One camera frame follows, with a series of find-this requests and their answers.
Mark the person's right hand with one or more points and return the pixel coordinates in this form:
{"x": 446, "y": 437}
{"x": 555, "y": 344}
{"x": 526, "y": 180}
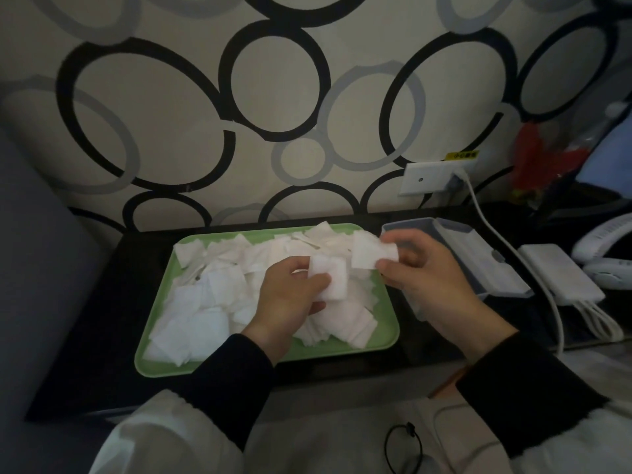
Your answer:
{"x": 434, "y": 286}

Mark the person's left hand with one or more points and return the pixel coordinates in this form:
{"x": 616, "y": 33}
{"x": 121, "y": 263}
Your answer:
{"x": 281, "y": 301}

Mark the clear plastic box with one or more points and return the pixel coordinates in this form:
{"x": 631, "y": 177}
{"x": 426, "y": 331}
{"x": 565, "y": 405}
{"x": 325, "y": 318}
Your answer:
{"x": 471, "y": 271}

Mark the pile of white cotton pads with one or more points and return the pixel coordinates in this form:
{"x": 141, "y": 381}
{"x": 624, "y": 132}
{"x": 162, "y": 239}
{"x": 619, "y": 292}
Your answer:
{"x": 207, "y": 310}

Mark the green plastic tray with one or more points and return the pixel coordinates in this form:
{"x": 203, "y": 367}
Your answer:
{"x": 163, "y": 367}

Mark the person's left forearm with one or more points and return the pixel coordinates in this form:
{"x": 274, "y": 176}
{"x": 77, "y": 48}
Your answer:
{"x": 217, "y": 389}

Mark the person's right forearm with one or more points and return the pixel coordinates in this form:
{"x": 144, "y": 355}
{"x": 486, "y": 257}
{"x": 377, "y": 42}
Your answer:
{"x": 533, "y": 399}

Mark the orange flat piece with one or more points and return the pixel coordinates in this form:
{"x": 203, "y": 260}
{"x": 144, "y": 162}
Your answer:
{"x": 447, "y": 385}

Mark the white power bank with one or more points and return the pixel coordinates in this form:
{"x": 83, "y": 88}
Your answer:
{"x": 558, "y": 271}

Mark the yellow warning sticker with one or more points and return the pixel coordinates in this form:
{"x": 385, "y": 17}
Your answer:
{"x": 461, "y": 155}

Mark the red decoration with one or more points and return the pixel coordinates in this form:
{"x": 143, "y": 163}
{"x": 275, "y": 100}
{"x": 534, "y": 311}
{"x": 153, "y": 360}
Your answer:
{"x": 528, "y": 162}

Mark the white neck fan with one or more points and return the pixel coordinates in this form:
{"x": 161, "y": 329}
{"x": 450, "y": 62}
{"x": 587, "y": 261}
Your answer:
{"x": 612, "y": 276}

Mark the blue curtain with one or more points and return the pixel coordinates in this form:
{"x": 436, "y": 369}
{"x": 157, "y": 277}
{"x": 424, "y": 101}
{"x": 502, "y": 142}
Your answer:
{"x": 612, "y": 157}

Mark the grey upholstered sofa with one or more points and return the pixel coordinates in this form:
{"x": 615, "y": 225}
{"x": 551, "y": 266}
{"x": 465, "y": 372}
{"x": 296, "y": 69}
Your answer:
{"x": 34, "y": 291}

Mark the white wall socket plate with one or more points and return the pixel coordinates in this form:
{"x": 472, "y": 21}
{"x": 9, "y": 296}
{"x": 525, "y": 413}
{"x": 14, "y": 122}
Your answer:
{"x": 419, "y": 180}

